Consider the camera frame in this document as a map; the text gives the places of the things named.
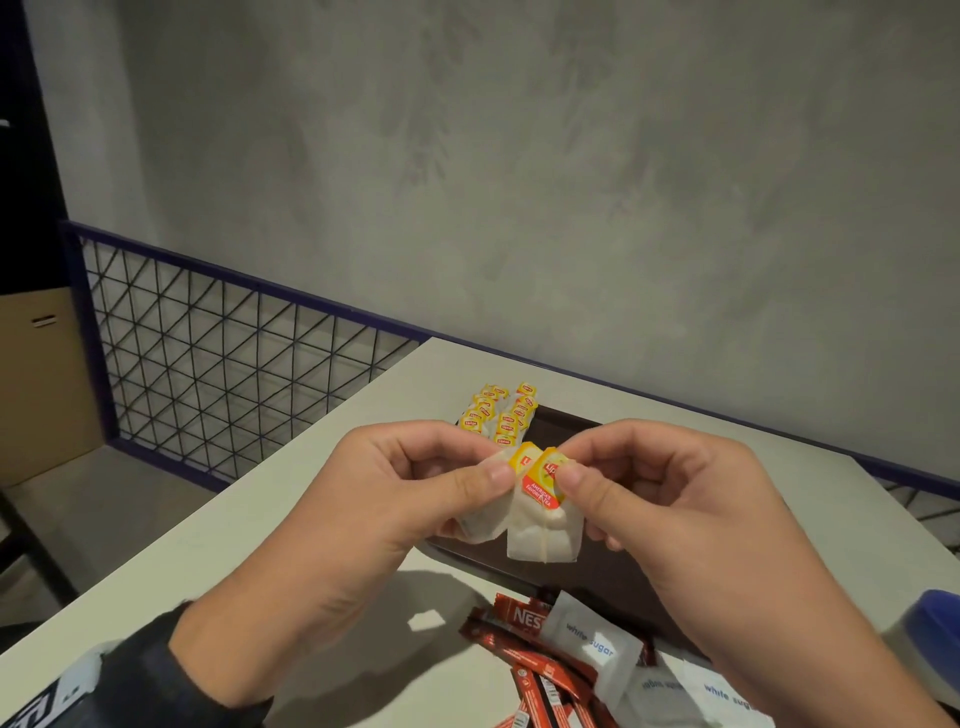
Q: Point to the person's left hand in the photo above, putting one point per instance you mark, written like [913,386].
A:
[345,540]

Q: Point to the person's right hand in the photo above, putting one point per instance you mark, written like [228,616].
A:
[735,570]

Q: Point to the brown plastic tray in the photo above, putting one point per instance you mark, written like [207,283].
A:
[600,585]

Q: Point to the tea bag with yellow tag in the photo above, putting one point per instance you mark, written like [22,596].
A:
[487,521]
[544,532]

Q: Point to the pile of white sugar sachets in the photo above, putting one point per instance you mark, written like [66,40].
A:
[592,645]

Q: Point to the pile of red coffee sticks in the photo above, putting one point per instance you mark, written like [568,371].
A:
[517,645]

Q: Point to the blue and white bowl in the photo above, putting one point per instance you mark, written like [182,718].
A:
[930,645]

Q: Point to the brown cardboard box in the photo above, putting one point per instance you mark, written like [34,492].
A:
[45,382]

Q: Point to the dark blue cabinet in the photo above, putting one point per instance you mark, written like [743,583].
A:
[26,150]

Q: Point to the black metal furniture frame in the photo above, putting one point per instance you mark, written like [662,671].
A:
[37,555]

